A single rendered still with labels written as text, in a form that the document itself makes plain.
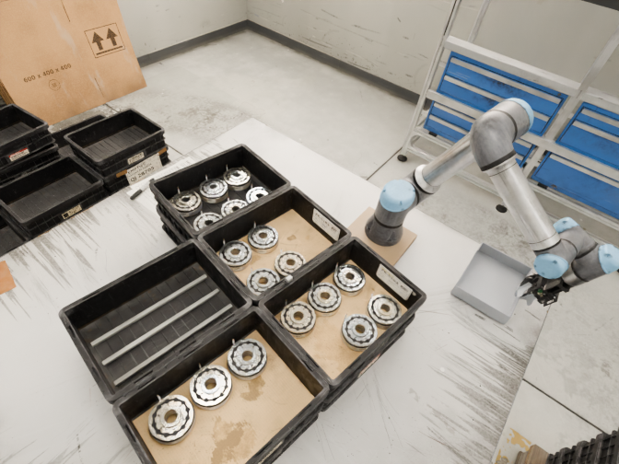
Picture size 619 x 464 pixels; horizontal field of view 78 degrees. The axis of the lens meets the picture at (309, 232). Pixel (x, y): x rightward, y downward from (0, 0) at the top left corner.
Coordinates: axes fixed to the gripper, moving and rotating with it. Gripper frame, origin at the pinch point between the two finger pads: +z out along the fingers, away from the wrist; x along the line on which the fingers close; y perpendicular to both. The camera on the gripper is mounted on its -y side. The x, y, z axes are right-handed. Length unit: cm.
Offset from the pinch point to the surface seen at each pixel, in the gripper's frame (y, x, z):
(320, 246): 33, -65, 12
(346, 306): 47, -47, 6
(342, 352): 61, -41, 4
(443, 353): 35.0, -12.1, 8.8
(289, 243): 38, -74, 14
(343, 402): 68, -30, 14
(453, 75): -146, -74, 23
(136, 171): 22, -168, 85
